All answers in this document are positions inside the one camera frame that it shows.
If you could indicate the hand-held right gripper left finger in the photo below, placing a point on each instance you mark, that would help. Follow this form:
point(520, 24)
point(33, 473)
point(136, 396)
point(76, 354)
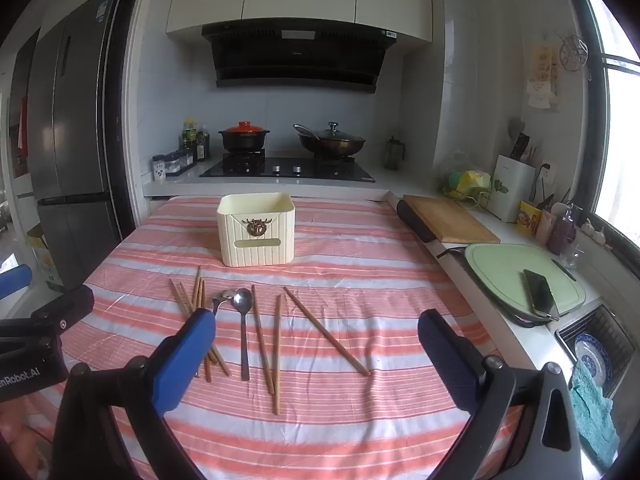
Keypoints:
point(185, 355)

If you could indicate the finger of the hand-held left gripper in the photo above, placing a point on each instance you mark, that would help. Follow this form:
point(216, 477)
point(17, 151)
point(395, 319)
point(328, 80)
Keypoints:
point(67, 305)
point(12, 281)

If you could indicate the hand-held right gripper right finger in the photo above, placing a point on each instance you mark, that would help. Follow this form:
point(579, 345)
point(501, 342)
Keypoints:
point(445, 355)

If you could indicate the wooden chopstick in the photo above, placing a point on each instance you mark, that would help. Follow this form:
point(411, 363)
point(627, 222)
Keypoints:
point(325, 330)
point(261, 335)
point(185, 295)
point(277, 355)
point(195, 292)
point(176, 291)

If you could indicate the cream ribbed utensil container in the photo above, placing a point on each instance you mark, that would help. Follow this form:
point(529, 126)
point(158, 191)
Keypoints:
point(255, 240)

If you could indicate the cardboard box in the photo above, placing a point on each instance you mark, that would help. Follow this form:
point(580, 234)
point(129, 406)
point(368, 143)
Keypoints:
point(45, 260)

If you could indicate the green plastic cutting board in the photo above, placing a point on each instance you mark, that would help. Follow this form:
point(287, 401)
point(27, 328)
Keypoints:
point(500, 270)

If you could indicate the pink striped tablecloth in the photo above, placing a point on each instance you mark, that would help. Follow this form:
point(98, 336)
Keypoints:
point(350, 410)

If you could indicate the black smartphone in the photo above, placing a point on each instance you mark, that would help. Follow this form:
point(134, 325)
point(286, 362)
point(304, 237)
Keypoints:
point(540, 292)

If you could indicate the wooden cutting board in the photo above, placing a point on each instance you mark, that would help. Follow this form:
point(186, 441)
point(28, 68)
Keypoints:
point(450, 217)

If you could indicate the blue patterned plate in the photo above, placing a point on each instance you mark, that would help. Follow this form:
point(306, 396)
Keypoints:
point(592, 357)

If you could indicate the teal cloth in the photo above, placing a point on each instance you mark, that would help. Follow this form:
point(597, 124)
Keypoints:
point(592, 415)

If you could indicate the yellow box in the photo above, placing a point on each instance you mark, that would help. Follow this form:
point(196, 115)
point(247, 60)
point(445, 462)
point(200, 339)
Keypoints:
point(528, 219)

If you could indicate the clear glass cup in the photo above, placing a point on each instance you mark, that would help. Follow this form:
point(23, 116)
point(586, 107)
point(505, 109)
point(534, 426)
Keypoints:
point(571, 256)

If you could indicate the spice jar white label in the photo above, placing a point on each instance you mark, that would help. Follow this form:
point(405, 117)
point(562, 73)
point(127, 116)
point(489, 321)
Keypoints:
point(159, 167)

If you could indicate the purple soap dispenser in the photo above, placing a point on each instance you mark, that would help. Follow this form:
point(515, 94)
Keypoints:
point(562, 232)

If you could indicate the black sink rack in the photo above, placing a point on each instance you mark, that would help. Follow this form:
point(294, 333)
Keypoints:
point(617, 332)

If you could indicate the plastic bag of yellow sponges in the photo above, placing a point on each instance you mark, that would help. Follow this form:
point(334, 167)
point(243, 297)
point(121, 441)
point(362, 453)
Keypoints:
point(467, 180)

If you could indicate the dark spice jar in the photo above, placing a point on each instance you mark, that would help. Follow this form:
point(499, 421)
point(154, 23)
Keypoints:
point(186, 157)
point(173, 162)

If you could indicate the white utensil holder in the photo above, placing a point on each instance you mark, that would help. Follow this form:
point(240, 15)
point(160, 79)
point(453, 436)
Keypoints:
point(512, 190)

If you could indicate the grey refrigerator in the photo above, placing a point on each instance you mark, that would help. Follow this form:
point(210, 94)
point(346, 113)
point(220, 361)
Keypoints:
point(75, 110)

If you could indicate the garlic bulbs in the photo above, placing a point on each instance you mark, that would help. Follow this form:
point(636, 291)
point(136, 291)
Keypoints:
point(597, 235)

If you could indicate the green cooking oil bottle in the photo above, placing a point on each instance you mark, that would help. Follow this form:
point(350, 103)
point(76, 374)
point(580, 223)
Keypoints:
point(188, 135)

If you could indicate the dark sauce bottle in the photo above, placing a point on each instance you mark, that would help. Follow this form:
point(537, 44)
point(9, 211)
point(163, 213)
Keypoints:
point(202, 145)

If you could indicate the black gas stove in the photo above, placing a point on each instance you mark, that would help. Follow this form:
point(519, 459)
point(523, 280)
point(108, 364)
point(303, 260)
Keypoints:
point(285, 167)

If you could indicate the black clay pot orange lid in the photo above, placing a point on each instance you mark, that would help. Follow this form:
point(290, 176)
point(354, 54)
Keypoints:
point(244, 137)

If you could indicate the dark metal wok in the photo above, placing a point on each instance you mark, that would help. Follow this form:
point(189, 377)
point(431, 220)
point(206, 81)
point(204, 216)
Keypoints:
point(330, 147)

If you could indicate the glass wok lid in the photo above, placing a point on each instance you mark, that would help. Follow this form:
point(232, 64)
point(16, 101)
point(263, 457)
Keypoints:
point(331, 132)

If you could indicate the window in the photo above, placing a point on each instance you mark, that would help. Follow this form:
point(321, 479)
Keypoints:
point(620, 135)

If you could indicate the black range hood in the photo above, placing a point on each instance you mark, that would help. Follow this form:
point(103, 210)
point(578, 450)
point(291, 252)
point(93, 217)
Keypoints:
point(295, 60)

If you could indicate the white wall socket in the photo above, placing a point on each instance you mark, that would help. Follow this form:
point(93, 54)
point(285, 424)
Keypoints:
point(546, 170)

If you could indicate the wall hanging calendar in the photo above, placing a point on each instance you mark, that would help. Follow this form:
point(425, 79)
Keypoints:
point(542, 75)

